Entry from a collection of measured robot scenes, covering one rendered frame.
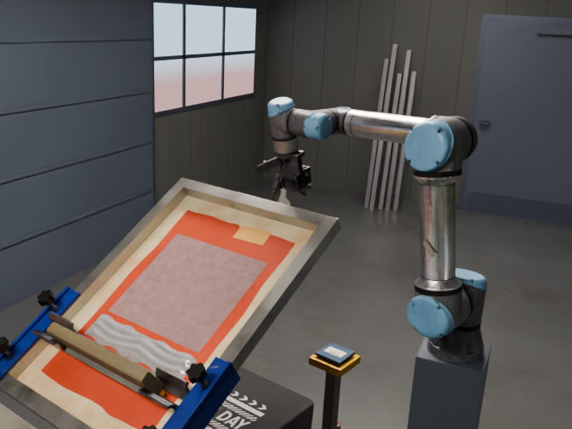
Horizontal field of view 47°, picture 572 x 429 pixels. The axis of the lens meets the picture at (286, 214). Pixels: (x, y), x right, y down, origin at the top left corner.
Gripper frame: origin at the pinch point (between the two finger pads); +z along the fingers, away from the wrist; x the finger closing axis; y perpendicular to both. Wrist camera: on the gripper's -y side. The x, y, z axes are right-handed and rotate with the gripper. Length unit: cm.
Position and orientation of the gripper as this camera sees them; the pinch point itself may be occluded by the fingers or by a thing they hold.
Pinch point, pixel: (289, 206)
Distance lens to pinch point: 202.5
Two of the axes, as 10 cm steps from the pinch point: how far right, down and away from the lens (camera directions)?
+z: 1.3, 8.5, 5.1
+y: 7.9, 2.2, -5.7
